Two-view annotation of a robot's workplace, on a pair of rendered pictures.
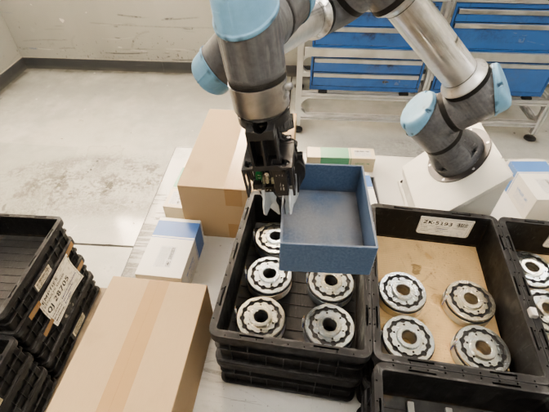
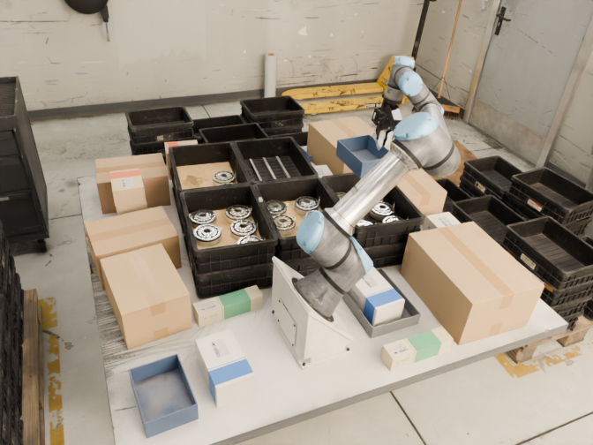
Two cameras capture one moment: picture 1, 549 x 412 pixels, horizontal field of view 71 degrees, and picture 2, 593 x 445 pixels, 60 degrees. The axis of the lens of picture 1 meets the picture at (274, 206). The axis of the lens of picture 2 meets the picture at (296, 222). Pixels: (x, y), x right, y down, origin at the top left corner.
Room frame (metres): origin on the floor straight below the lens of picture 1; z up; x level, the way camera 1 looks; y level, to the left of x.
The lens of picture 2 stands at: (1.93, -1.19, 2.03)
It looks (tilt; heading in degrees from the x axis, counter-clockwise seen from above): 35 degrees down; 151
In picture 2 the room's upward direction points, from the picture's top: 4 degrees clockwise
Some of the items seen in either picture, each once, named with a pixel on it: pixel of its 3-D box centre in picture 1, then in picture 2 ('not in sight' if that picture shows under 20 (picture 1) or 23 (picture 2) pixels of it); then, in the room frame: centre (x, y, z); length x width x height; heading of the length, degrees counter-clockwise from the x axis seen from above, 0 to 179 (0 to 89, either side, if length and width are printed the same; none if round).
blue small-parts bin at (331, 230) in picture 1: (323, 214); (364, 155); (0.48, -0.09, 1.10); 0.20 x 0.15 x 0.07; 177
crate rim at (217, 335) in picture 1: (299, 261); (370, 199); (0.51, -0.05, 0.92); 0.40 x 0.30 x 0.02; 171
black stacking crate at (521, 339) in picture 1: (435, 293); (300, 218); (0.47, -0.35, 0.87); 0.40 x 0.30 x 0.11; 171
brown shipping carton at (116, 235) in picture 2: not in sight; (133, 245); (0.28, -0.98, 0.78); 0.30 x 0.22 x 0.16; 92
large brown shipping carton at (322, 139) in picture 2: not in sight; (349, 152); (-0.07, 0.22, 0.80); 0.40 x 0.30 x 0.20; 178
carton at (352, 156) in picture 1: (339, 159); (416, 348); (1.12, -0.24, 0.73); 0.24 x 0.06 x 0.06; 87
